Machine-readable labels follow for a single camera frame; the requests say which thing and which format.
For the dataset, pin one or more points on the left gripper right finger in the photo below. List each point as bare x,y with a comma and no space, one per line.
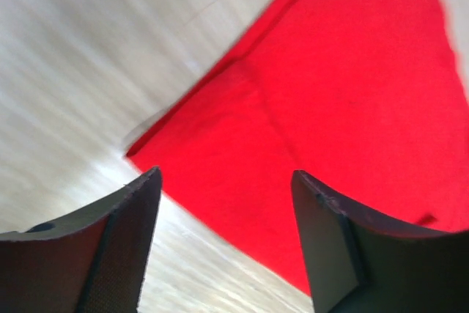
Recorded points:
361,260

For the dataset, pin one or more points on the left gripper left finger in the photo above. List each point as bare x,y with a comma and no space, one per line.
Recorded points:
91,260

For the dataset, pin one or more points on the red t-shirt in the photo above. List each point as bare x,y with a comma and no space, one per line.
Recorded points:
362,94

